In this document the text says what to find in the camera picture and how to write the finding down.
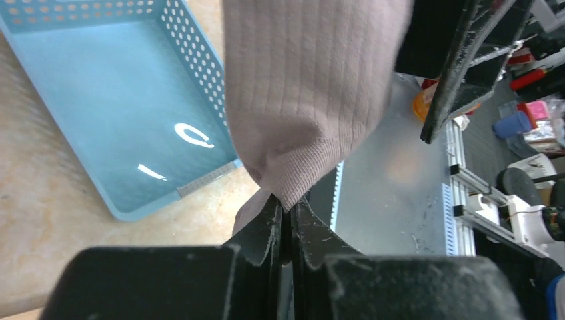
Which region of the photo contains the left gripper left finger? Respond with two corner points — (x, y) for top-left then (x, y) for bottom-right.
(225, 195), (284, 319)

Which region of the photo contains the beige sock striped cuff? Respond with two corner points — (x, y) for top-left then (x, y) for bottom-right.
(223, 1), (413, 233)

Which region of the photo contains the orange bottle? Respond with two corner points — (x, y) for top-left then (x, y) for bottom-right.
(412, 79), (480, 129)

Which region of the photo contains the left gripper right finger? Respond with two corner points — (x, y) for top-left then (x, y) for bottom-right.
(291, 197), (360, 319)

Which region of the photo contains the blue plastic basket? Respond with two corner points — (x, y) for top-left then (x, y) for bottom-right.
(1, 0), (241, 221)

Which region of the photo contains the aluminium frame rail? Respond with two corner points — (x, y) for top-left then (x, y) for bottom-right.
(441, 119), (548, 259)

